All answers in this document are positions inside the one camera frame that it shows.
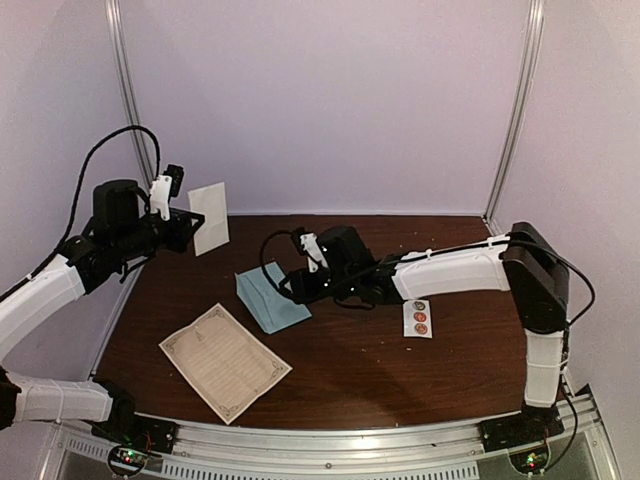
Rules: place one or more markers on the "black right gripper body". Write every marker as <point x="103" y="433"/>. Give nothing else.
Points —
<point x="309" y="293"/>

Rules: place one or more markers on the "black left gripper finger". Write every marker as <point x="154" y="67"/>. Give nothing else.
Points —
<point x="188" y="217"/>
<point x="184" y="234"/>

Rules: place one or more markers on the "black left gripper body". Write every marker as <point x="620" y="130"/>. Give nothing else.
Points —
<point x="173" y="242"/>

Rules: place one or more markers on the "beige ornate letter paper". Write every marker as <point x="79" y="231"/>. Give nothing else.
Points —
<point x="210" y="201"/>

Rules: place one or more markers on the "light blue envelope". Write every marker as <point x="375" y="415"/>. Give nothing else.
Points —
<point x="271" y="311"/>

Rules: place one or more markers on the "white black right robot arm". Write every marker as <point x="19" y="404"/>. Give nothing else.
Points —
<point x="340" y="266"/>

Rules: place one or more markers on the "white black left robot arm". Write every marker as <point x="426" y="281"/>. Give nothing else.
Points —
<point x="128" y="227"/>

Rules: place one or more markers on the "sticker sheet with three seals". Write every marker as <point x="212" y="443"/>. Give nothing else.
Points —
<point x="417" y="320"/>

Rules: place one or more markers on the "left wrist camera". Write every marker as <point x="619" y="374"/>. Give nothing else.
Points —
<point x="165" y="187"/>

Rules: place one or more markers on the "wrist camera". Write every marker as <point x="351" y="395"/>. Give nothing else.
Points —
<point x="307" y="246"/>
<point x="165" y="187"/>

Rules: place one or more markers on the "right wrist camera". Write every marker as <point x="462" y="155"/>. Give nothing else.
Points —
<point x="307" y="246"/>

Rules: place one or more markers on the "front aluminium rail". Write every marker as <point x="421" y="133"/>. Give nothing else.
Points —
<point x="452" y="450"/>

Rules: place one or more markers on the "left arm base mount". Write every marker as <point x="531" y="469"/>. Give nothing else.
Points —
<point x="139" y="447"/>

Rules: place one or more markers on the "left aluminium frame post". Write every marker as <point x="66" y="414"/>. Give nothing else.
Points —
<point x="125" y="80"/>

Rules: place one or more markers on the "aluminium frame post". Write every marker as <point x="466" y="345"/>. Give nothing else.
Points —
<point x="125" y="80"/>
<point x="530" y="55"/>

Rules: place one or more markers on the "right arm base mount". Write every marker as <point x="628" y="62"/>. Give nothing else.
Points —
<point x="524" y="436"/>

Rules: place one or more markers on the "right aluminium frame post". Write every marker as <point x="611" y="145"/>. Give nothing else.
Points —
<point x="530" y="55"/>

